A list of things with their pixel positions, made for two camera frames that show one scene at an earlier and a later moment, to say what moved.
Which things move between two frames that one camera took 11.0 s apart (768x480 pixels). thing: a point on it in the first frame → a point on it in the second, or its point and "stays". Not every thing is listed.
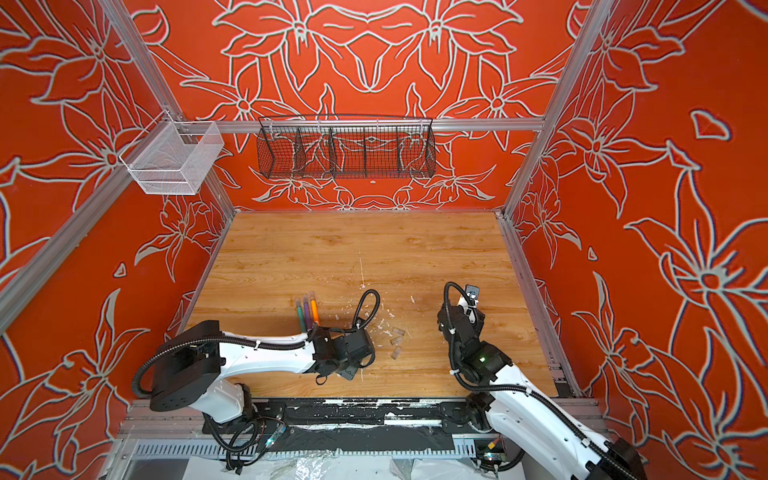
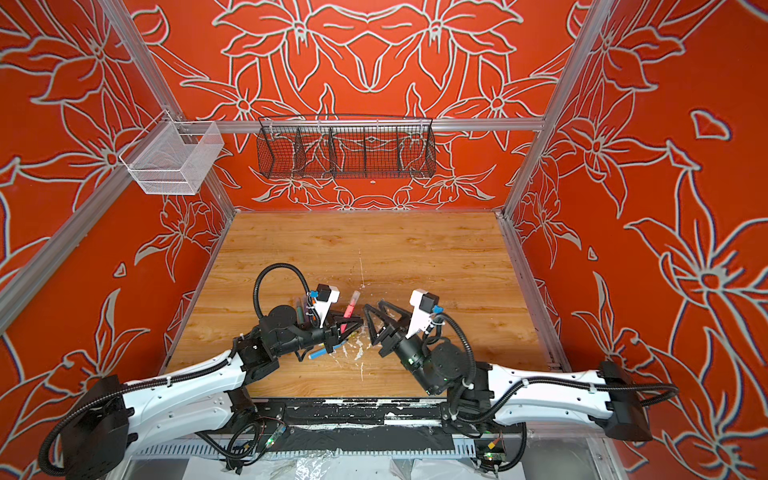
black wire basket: x=346 y=147 stays
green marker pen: x=300 y=314 stays
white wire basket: x=173 y=157 stays
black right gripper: x=439 y=319 → x=393 y=342
